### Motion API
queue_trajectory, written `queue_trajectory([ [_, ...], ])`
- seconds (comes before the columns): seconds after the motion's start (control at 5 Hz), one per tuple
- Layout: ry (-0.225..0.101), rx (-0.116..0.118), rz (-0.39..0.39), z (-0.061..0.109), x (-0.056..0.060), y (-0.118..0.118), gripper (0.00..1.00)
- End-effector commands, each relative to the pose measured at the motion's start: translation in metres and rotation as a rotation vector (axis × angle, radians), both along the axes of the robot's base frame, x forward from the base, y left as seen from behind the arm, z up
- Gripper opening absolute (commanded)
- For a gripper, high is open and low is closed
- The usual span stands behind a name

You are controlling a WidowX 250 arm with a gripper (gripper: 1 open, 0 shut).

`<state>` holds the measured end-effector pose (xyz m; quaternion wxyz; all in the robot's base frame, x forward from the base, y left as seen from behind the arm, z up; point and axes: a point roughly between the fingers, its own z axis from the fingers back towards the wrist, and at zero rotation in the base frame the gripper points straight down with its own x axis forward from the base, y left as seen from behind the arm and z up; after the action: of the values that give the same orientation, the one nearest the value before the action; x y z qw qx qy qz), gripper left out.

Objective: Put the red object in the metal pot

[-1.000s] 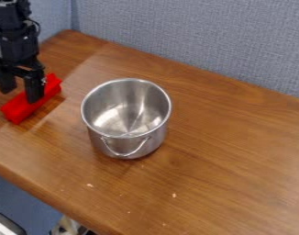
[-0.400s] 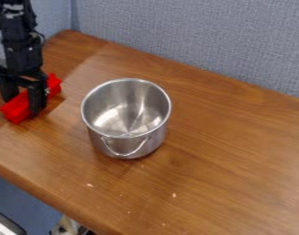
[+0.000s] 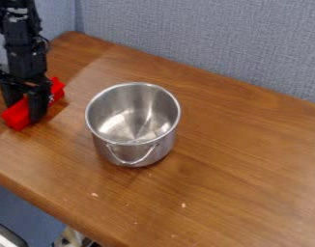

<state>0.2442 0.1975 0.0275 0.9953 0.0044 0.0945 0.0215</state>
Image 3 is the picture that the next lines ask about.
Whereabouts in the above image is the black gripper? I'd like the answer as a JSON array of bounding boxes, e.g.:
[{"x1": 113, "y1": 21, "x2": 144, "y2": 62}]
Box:
[{"x1": 0, "y1": 37, "x2": 53, "y2": 124}]

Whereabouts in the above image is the red rectangular block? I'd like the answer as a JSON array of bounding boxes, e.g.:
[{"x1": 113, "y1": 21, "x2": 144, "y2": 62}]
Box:
[{"x1": 0, "y1": 75, "x2": 65, "y2": 130}]

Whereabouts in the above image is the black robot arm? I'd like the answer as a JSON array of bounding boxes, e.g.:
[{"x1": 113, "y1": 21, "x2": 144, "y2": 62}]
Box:
[{"x1": 0, "y1": 0, "x2": 53, "y2": 124}]

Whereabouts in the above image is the stainless steel pot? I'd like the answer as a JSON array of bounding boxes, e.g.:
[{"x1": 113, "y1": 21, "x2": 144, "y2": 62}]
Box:
[{"x1": 86, "y1": 82, "x2": 181, "y2": 168}]

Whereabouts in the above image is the white object under table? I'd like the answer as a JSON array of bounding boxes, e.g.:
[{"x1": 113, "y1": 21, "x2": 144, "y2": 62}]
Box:
[{"x1": 51, "y1": 227, "x2": 93, "y2": 247}]

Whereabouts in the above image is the grey device under table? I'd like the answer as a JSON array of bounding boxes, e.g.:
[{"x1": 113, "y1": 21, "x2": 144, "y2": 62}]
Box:
[{"x1": 0, "y1": 224, "x2": 29, "y2": 247}]

